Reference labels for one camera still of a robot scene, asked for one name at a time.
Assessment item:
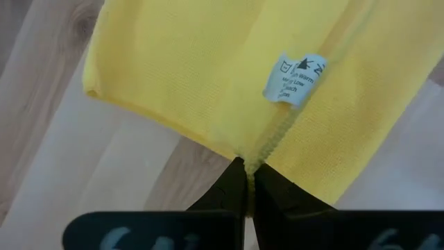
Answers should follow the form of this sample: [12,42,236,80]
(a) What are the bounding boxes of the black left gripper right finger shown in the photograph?
[253,162,444,250]

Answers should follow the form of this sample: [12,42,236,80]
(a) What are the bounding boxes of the yellow microfiber towel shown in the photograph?
[82,0,444,218]

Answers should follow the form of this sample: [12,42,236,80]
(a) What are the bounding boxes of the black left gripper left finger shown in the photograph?
[62,156,249,250]

